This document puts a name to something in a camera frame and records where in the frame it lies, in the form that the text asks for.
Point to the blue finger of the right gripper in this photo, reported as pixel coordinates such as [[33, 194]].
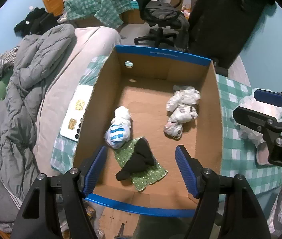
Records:
[[268, 97]]

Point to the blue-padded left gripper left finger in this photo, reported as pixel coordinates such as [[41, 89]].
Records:
[[91, 169]]

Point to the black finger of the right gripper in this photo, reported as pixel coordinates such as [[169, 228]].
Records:
[[268, 126]]

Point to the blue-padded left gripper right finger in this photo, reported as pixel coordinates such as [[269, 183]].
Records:
[[190, 169]]

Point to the white mesh bath loofah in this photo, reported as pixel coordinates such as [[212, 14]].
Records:
[[262, 151]]

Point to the green checkered tablecloth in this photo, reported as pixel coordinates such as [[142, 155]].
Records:
[[239, 155]]

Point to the green sparkly cloth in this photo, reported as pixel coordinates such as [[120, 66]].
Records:
[[142, 179]]

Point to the black sock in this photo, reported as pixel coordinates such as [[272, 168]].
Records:
[[140, 160]]

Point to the blue striped white sock ball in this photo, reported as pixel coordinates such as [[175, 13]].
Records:
[[119, 131]]

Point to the crumpled white patterned cloth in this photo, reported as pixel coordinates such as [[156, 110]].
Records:
[[183, 108]]

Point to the silver plastic bag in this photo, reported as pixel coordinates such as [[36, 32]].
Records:
[[275, 218]]

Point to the cardboard box with blue rim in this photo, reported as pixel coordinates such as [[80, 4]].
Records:
[[142, 79]]

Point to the grey quilted comforter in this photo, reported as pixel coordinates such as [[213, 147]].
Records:
[[37, 63]]

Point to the beige mattress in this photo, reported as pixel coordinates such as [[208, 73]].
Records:
[[86, 44]]

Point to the large black cabinet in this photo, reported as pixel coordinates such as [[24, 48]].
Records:
[[220, 28]]

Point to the black office chair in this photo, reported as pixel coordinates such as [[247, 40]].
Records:
[[173, 27]]

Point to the black clothes pile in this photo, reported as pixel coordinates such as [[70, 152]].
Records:
[[37, 22]]

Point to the green checkered cloth on box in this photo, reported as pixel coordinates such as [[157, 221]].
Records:
[[106, 11]]

